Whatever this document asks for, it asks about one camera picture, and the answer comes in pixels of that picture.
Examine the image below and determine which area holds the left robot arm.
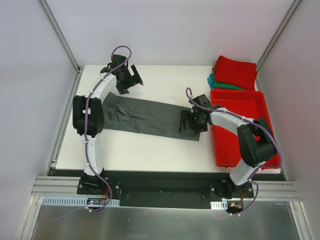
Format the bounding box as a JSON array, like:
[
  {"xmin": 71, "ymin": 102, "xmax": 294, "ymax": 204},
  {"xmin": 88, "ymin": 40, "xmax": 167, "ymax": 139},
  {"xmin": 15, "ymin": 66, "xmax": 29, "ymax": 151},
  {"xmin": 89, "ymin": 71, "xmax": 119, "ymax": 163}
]
[{"xmin": 72, "ymin": 64, "xmax": 143, "ymax": 176}]

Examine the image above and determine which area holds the front aluminium rail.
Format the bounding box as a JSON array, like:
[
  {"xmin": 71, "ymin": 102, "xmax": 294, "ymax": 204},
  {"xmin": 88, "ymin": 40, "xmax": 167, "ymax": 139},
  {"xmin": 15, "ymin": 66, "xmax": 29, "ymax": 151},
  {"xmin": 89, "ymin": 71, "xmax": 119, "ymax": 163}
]
[{"xmin": 31, "ymin": 176, "xmax": 302, "ymax": 202}]

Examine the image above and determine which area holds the dark grey t shirt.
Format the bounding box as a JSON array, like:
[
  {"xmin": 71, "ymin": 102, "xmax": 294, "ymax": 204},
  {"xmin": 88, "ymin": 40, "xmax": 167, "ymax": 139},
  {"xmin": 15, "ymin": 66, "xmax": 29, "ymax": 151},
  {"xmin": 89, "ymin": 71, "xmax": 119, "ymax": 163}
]
[{"xmin": 102, "ymin": 92, "xmax": 200, "ymax": 142}]

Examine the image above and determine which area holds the red plastic bin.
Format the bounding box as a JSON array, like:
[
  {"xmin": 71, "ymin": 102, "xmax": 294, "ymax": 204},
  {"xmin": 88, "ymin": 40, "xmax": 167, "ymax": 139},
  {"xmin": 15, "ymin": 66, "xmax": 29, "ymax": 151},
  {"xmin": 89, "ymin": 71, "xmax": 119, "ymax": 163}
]
[{"xmin": 209, "ymin": 89, "xmax": 281, "ymax": 169}]

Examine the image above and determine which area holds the folded red t shirt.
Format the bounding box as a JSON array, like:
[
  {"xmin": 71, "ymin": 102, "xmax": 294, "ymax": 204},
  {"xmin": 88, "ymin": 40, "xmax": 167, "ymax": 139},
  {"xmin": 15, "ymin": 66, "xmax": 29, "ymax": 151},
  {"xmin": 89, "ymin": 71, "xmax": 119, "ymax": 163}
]
[{"xmin": 213, "ymin": 55, "xmax": 258, "ymax": 91}]

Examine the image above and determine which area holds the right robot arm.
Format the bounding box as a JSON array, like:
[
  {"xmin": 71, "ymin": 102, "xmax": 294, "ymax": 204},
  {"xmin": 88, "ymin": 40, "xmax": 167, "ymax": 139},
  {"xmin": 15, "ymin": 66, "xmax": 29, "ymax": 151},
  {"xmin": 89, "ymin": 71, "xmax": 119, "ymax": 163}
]
[{"xmin": 179, "ymin": 105, "xmax": 281, "ymax": 198}]

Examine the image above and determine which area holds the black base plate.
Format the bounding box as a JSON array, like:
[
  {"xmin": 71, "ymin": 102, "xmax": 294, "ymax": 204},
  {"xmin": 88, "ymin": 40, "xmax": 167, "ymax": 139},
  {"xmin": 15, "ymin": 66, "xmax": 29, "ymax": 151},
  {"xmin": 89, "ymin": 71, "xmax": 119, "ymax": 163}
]
[{"xmin": 77, "ymin": 170, "xmax": 254, "ymax": 209}]

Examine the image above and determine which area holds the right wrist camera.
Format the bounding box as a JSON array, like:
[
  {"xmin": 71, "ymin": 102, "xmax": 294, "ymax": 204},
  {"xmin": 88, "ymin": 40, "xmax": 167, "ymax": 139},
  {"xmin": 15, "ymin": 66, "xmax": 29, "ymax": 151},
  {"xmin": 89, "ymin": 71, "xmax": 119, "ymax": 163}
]
[{"xmin": 192, "ymin": 94, "xmax": 212, "ymax": 109}]

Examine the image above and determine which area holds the right white cable duct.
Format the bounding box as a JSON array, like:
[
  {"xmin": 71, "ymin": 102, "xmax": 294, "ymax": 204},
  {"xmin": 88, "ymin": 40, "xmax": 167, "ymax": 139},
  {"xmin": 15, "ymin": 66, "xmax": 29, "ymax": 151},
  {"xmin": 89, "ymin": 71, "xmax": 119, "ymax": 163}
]
[{"xmin": 210, "ymin": 201, "xmax": 228, "ymax": 211}]

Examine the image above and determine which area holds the aluminium frame post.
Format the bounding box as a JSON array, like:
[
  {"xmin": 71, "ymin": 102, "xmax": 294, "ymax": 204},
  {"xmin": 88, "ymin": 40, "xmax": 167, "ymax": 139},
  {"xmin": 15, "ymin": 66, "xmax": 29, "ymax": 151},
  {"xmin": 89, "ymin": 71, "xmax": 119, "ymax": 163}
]
[
  {"xmin": 37, "ymin": 0, "xmax": 81, "ymax": 73},
  {"xmin": 256, "ymin": 0, "xmax": 303, "ymax": 71}
]

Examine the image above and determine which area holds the left aluminium frame post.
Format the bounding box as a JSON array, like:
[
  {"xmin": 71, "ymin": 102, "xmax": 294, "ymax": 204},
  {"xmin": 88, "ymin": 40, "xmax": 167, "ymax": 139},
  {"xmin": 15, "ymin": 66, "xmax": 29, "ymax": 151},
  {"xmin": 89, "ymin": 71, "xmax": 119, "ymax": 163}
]
[{"xmin": 37, "ymin": 0, "xmax": 81, "ymax": 73}]

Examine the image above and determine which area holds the right aluminium frame post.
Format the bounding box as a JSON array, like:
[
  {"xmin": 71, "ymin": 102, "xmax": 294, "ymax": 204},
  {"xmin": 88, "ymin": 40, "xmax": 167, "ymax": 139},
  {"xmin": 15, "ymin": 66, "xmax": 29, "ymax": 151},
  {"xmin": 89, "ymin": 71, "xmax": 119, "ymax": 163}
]
[{"xmin": 256, "ymin": 0, "xmax": 303, "ymax": 71}]

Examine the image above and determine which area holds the folded teal t shirt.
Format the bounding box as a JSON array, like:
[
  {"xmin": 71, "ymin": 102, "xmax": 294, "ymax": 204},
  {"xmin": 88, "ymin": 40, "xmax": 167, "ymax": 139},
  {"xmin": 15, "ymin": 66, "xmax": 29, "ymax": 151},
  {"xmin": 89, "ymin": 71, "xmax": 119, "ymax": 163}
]
[{"xmin": 207, "ymin": 72, "xmax": 215, "ymax": 89}]

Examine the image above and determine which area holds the folded green t shirt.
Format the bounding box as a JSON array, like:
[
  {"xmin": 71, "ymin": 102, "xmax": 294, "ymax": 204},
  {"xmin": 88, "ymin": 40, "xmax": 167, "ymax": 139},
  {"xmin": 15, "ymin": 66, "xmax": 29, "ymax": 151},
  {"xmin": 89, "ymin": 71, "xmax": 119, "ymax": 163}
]
[{"xmin": 213, "ymin": 81, "xmax": 245, "ymax": 91}]

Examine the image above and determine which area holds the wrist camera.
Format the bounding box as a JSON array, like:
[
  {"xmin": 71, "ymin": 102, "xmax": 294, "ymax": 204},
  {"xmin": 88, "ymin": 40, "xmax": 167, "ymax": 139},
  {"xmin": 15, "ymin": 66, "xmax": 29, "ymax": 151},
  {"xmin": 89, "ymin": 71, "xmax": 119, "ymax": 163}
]
[
  {"xmin": 107, "ymin": 54, "xmax": 129, "ymax": 72},
  {"xmin": 192, "ymin": 94, "xmax": 212, "ymax": 109}
]

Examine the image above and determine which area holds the white cable duct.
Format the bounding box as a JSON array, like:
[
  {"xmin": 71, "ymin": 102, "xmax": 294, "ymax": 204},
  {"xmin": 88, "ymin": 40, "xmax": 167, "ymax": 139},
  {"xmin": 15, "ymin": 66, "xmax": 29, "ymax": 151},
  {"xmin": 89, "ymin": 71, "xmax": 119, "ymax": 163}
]
[
  {"xmin": 210, "ymin": 201, "xmax": 228, "ymax": 211},
  {"xmin": 42, "ymin": 196, "xmax": 120, "ymax": 208}
]

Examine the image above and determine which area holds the left white cable duct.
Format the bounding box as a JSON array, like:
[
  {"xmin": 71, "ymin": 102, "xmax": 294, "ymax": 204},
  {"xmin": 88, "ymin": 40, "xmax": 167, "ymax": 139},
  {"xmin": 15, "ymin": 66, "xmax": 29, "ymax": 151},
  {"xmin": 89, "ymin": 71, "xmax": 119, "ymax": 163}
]
[{"xmin": 42, "ymin": 196, "xmax": 120, "ymax": 208}]

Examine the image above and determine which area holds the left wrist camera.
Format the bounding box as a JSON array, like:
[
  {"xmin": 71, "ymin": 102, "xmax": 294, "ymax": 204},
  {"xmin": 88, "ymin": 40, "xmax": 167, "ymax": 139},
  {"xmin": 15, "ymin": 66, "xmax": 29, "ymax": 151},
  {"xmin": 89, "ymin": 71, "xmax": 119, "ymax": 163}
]
[{"xmin": 107, "ymin": 54, "xmax": 129, "ymax": 72}]

